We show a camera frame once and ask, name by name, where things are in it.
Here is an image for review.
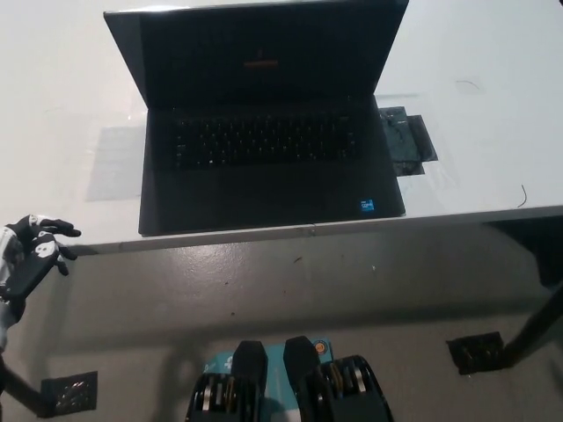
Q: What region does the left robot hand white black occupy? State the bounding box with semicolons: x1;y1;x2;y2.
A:
0;214;83;314

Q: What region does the dark grey laptop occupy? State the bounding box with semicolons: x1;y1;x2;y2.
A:
103;0;410;236

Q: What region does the black robot body block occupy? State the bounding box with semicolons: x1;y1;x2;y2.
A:
283;336;396;422
184;338;270;422

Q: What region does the black floor tape patch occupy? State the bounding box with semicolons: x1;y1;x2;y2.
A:
445;331;507;375
40;371;99;414

